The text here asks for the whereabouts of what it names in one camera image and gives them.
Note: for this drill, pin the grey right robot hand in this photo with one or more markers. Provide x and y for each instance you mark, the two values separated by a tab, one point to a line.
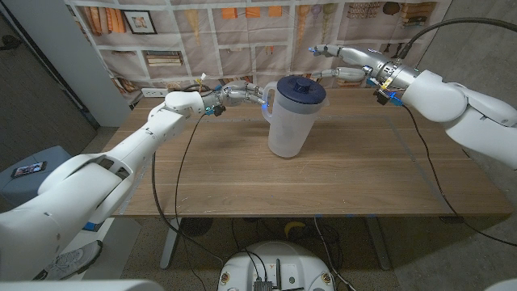
371	64

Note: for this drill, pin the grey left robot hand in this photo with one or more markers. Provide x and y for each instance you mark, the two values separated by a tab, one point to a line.
238	92

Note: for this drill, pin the translucent plastic pitcher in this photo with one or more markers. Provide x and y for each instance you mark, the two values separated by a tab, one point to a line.
291	129

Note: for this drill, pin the dark blue pitcher lid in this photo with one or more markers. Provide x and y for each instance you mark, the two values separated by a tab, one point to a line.
311	95

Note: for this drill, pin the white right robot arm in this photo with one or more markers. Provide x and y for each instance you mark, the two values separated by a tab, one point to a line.
444	97

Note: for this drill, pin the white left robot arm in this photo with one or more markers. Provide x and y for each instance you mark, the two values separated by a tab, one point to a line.
81	190

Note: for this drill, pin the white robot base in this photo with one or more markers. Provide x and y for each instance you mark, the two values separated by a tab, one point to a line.
282	258

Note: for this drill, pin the white power strip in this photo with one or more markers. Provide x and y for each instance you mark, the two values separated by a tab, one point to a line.
153	92

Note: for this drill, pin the black round fan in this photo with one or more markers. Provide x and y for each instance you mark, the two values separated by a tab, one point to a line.
197	226

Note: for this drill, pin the yellow curved object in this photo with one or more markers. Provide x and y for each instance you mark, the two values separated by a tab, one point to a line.
294	225

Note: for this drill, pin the white pillar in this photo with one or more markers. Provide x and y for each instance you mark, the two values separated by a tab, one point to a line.
81	60

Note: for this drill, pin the white table leg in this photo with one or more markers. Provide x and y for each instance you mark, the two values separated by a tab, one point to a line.
170	242

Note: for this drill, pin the grey table leg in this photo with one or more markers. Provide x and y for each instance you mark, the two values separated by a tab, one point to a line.
379	242

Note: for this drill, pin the white box with blue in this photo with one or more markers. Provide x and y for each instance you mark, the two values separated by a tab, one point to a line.
117	242

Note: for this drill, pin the black smartphone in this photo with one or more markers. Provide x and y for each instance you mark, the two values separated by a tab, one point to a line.
28	169

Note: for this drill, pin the grey white sneaker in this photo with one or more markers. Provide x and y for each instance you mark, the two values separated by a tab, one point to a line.
68	260

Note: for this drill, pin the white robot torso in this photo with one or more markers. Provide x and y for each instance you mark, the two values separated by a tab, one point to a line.
81	286

